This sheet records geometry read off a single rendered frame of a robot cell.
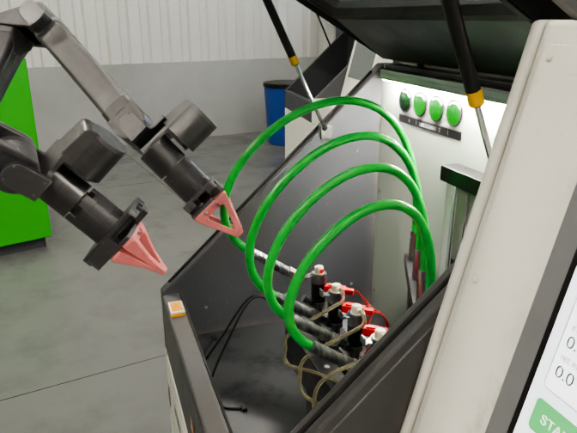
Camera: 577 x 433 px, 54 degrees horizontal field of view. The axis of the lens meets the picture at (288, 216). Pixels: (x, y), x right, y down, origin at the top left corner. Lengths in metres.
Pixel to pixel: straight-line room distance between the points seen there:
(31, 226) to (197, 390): 3.38
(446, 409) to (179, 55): 7.15
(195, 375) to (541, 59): 0.75
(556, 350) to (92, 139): 0.59
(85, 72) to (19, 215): 3.19
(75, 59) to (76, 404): 1.81
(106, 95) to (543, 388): 0.81
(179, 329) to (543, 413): 0.77
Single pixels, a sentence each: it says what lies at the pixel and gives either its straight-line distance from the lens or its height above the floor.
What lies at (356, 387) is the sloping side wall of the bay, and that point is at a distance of 0.76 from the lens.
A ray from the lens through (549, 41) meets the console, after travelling 0.69.
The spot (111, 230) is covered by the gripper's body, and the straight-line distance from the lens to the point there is 0.80.
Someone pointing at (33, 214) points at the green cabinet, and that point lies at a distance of 4.29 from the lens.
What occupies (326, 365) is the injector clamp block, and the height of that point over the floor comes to 0.98.
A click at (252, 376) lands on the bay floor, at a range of 1.26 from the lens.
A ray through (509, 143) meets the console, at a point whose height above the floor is 1.42.
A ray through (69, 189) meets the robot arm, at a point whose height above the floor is 1.34.
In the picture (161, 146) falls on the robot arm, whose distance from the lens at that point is 0.94.
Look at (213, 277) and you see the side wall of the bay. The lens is 1.35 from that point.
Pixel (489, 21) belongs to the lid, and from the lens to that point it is 0.85.
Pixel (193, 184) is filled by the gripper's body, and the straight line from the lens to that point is 0.94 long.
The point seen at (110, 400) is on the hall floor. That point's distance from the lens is 2.67.
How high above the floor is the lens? 1.55
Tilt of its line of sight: 19 degrees down
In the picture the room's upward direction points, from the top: straight up
